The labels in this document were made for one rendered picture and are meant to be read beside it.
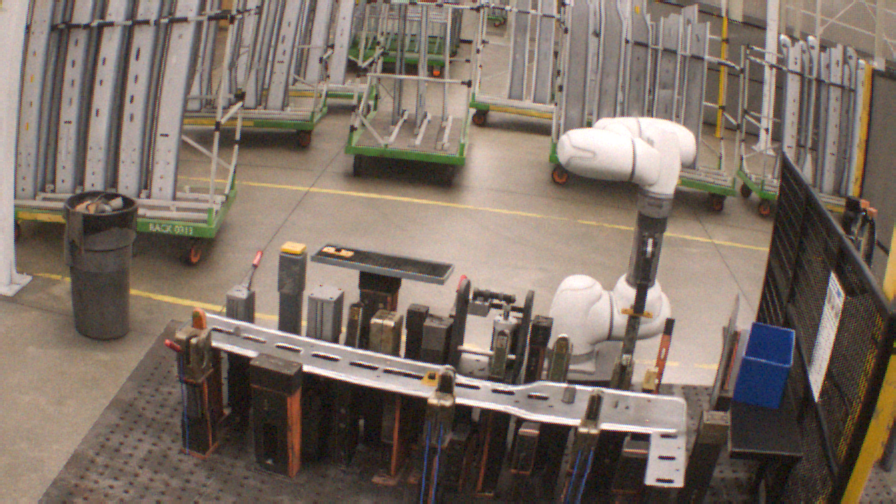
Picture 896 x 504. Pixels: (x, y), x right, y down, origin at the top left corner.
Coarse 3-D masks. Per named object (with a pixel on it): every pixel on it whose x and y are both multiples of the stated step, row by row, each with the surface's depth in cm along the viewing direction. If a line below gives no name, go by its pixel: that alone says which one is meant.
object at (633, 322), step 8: (632, 304) 251; (632, 320) 251; (640, 320) 250; (632, 328) 251; (624, 336) 251; (632, 336) 252; (624, 344) 251; (632, 344) 252; (624, 352) 252; (632, 352) 251
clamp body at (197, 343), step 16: (176, 336) 236; (192, 336) 238; (208, 336) 243; (176, 352) 237; (192, 352) 236; (208, 352) 244; (192, 368) 237; (208, 368) 245; (192, 384) 240; (208, 384) 247; (192, 400) 242; (208, 400) 247; (192, 416) 243; (208, 416) 247; (192, 432) 244; (208, 432) 248; (192, 448) 246; (208, 448) 248
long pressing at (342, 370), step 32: (224, 320) 267; (256, 352) 250; (288, 352) 253; (320, 352) 256; (352, 352) 259; (384, 384) 244; (416, 384) 245; (480, 384) 249; (544, 384) 253; (544, 416) 235; (576, 416) 235; (608, 416) 236; (640, 416) 236; (672, 416) 237
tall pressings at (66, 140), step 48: (48, 0) 558; (96, 0) 590; (144, 0) 588; (192, 0) 591; (48, 48) 572; (96, 48) 620; (144, 48) 597; (192, 48) 604; (48, 96) 599; (96, 96) 602; (144, 96) 607; (48, 144) 613; (96, 144) 612; (144, 144) 620
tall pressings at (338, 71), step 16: (256, 0) 1110; (304, 0) 1118; (320, 0) 1138; (352, 0) 1138; (304, 16) 1140; (320, 16) 1141; (352, 16) 1147; (304, 32) 1151; (320, 32) 1167; (336, 32) 1146; (240, 48) 1123; (272, 48) 1127; (304, 48) 1178; (320, 48) 1150; (336, 48) 1151; (240, 64) 1128; (336, 64) 1156; (240, 80) 1132; (320, 80) 1166; (336, 80) 1160
